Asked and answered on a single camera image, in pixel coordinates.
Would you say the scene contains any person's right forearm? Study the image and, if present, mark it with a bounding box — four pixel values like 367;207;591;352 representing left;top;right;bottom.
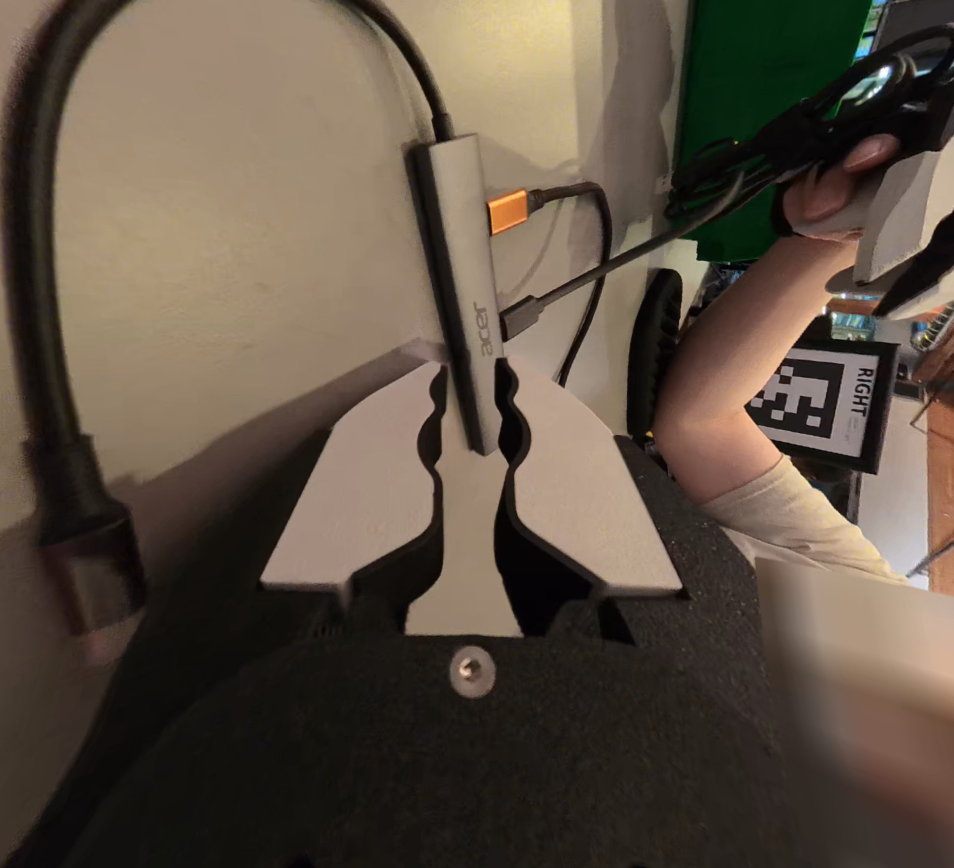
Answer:
652;235;858;504

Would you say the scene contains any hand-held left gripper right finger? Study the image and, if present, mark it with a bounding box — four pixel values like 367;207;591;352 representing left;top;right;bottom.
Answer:
494;359;684;604

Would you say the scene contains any green board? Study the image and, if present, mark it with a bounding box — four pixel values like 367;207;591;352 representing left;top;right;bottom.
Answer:
674;0;903;261

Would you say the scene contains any thick black hub cable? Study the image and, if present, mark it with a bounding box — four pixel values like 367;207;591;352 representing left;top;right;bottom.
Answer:
3;0;456;641

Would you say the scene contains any orange plug black cable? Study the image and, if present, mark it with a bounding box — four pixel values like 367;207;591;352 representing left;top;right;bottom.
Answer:
484;181;614;388

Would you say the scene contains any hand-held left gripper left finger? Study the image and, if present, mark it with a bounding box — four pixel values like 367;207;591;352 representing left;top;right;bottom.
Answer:
259;360;450;604

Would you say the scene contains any grey usb hub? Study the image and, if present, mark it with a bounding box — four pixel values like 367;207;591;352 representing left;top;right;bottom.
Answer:
404;132;502;457

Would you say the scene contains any black round pad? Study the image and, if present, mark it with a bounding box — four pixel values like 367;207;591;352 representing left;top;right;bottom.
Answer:
626;268;684;440

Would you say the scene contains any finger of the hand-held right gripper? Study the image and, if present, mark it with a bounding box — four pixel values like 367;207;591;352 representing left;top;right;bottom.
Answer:
827;138;954;288
875;212;954;321

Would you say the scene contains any black usb-c cable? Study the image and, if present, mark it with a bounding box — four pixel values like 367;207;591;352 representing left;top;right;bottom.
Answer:
499;100;843;341

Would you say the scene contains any person's white t-shirt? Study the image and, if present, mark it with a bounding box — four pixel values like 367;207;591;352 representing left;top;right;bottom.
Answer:
701;454;910;586

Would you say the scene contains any black framed marker sign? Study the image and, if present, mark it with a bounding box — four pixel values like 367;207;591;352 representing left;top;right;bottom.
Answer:
745;340;903;475

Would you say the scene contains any person's right hand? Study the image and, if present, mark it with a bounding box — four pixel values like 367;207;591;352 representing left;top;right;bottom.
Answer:
779;132;903;243

